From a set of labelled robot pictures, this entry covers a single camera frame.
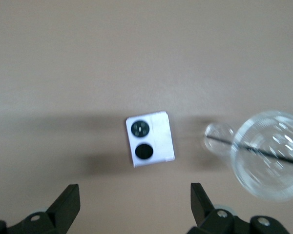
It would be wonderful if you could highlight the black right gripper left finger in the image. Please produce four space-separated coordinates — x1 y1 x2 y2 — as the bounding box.
0 184 81 234

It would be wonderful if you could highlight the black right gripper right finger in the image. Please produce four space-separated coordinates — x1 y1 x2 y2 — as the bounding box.
186 182 291 234

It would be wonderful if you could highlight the lilac flip phone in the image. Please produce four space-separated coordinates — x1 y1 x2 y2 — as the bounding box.
125 111 176 169

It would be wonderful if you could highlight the clear plastic cup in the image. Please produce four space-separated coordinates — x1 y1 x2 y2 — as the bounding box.
202 110 293 203

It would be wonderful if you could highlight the black straw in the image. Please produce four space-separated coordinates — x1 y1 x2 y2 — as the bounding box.
206 135 293 168

